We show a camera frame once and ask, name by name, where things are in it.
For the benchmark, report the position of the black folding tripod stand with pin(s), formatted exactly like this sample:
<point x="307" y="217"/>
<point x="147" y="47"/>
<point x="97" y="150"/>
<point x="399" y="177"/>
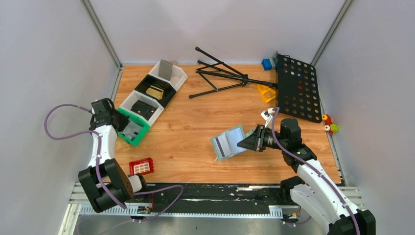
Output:
<point x="222" y="70"/>

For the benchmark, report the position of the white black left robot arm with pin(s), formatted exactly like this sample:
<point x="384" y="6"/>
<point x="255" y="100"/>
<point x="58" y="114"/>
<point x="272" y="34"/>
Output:
<point x="103" y="181"/>

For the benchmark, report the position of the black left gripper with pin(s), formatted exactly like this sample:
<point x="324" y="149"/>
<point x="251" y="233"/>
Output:
<point x="117" y="120"/>

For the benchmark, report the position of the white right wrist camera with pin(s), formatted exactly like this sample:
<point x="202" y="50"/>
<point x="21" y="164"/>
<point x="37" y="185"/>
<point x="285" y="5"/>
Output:
<point x="268" y="116"/>

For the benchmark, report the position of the green plastic bin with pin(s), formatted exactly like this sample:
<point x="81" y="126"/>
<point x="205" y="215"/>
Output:
<point x="140" y="122"/>

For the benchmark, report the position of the white plastic bin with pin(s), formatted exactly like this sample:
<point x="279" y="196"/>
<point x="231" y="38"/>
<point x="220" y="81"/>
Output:
<point x="178" y="76"/>
<point x="135" y="96"/>

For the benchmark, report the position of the gold cards in black bin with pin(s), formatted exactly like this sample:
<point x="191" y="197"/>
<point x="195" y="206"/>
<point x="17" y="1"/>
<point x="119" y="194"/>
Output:
<point x="155" y="92"/>

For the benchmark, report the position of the black perforated music stand tray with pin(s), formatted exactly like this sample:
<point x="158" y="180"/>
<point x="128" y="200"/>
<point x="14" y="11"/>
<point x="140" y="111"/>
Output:
<point x="297" y="89"/>

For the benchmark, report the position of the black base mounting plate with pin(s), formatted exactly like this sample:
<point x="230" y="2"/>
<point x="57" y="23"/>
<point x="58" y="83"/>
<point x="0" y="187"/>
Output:
<point x="216" y="199"/>

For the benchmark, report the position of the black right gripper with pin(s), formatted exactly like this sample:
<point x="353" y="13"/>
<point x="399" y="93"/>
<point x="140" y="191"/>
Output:
<point x="259" y="138"/>

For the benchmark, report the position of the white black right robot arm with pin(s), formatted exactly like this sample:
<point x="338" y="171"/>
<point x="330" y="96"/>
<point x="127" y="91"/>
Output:
<point x="312" y="189"/>

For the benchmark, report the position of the red yellow green toy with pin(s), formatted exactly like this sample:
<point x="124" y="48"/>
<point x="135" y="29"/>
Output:
<point x="329" y="126"/>

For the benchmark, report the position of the silver cards in green bin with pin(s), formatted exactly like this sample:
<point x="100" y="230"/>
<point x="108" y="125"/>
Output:
<point x="132" y="130"/>

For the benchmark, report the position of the red white toy block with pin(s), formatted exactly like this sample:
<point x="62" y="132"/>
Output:
<point x="142" y="166"/>

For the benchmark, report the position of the black plastic bin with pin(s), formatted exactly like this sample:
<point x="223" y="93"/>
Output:
<point x="148" y="80"/>

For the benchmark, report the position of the white striped credit card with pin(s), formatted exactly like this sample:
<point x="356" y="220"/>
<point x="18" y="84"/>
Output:
<point x="227" y="144"/>

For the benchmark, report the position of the black item in white bin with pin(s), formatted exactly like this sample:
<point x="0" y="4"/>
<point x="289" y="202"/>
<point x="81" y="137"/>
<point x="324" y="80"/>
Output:
<point x="143" y="109"/>

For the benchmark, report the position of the blue toy block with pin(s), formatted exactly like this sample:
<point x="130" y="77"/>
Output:
<point x="269" y="64"/>

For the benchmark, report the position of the yellow plastic toy frame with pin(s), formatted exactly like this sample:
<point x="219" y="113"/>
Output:
<point x="267" y="94"/>

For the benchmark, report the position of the grey card holder in bin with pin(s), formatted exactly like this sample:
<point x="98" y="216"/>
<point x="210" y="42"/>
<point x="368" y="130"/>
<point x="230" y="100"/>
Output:
<point x="165" y="69"/>

